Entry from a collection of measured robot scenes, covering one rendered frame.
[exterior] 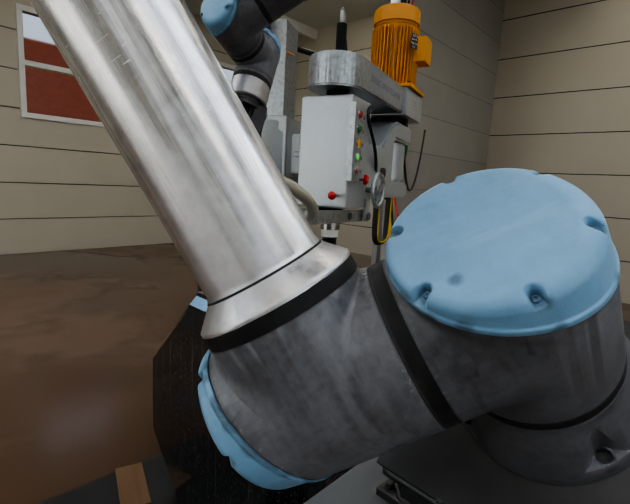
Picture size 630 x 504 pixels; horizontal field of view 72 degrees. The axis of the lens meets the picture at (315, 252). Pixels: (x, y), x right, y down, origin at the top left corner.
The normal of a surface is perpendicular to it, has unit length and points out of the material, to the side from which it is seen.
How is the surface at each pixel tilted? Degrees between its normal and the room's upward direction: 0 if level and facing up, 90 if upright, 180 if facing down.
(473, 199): 43
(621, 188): 90
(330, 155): 90
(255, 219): 75
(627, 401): 82
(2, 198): 90
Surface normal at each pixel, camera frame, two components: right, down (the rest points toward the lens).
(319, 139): -0.46, 0.11
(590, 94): -0.68, 0.08
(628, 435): 0.29, 0.15
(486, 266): -0.41, -0.66
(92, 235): 0.73, 0.15
